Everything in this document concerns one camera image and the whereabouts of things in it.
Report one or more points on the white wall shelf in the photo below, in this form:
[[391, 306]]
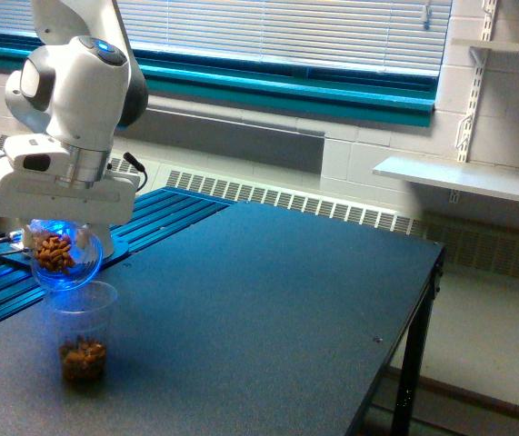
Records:
[[493, 181], [503, 47]]

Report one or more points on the clear plastic cup on table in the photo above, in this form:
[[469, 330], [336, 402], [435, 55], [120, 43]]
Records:
[[81, 318]]

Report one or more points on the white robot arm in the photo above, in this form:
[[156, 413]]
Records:
[[73, 92]]

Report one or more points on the white radiator vent cover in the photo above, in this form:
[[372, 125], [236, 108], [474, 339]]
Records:
[[467, 244]]

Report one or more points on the white wall shelf upper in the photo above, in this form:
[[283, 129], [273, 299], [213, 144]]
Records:
[[503, 47]]

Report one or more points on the white window blinds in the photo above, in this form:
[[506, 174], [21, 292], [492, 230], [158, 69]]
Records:
[[398, 37]]

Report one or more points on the clear cup with nuts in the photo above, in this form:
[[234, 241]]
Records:
[[63, 255]]

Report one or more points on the blue slotted aluminium rail bed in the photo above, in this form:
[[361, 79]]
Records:
[[157, 215]]

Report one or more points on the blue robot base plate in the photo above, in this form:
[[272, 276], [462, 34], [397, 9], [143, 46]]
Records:
[[20, 260]]

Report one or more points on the white shelf bracket rail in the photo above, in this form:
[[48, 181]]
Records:
[[479, 53]]

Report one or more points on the white wall shelf lower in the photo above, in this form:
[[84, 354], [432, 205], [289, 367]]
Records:
[[493, 181]]

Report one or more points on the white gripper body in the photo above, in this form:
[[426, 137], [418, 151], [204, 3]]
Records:
[[42, 178]]

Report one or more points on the black table leg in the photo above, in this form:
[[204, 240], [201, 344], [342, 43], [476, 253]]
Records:
[[414, 353]]

